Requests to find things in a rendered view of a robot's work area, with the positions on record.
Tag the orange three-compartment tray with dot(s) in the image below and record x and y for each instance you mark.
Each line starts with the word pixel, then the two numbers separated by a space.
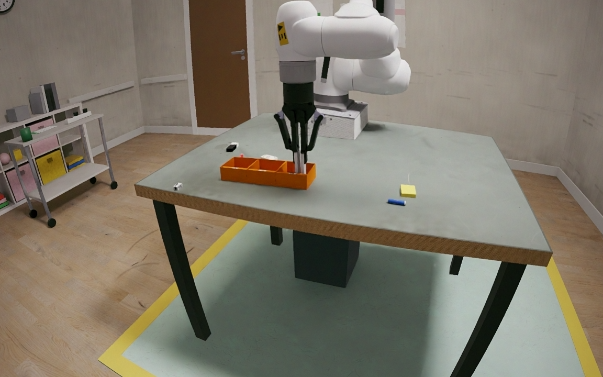
pixel 281 173

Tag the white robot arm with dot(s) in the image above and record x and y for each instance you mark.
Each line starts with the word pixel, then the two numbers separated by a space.
pixel 361 29

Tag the black and white eraser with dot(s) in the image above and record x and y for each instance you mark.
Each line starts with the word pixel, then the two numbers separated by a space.
pixel 232 147

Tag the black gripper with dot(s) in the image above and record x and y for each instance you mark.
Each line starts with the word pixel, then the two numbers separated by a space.
pixel 299 107

